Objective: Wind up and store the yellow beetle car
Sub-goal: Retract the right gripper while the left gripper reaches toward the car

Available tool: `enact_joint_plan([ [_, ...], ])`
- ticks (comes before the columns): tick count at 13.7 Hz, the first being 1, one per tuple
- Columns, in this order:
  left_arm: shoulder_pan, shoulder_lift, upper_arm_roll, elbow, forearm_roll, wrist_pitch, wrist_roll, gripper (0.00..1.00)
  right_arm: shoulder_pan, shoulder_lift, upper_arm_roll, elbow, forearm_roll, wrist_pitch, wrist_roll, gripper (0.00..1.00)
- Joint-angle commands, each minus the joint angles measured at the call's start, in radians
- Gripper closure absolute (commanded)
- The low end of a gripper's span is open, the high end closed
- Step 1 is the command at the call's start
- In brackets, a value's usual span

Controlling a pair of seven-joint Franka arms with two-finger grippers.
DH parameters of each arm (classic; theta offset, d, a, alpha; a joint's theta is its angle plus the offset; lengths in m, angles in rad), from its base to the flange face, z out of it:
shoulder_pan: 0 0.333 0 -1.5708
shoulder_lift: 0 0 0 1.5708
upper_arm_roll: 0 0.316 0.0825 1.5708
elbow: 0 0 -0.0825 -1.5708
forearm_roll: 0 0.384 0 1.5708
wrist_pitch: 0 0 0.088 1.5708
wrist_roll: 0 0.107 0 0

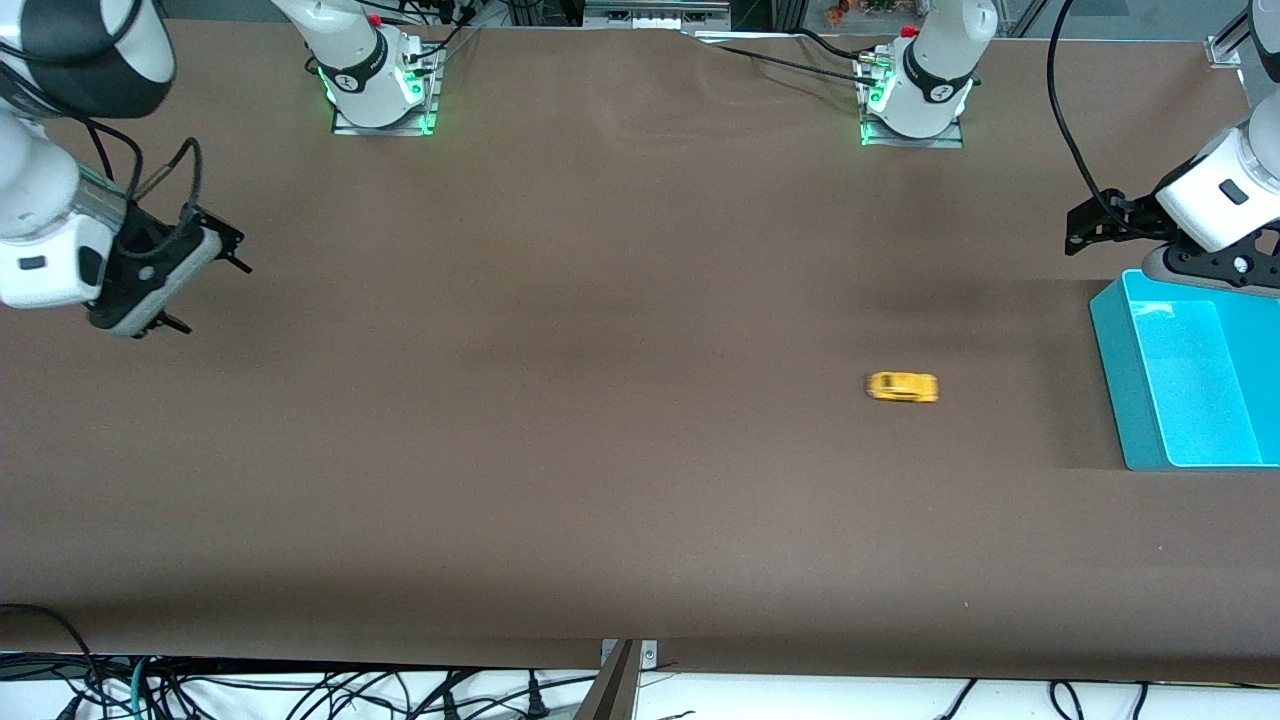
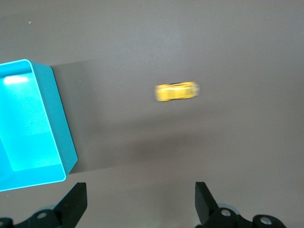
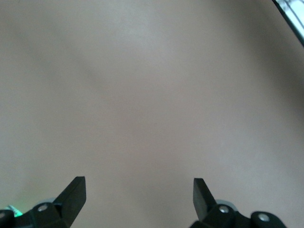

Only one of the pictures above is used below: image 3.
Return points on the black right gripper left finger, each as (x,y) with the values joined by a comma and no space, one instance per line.
(71,202)

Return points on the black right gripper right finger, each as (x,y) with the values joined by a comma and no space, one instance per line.
(202,202)

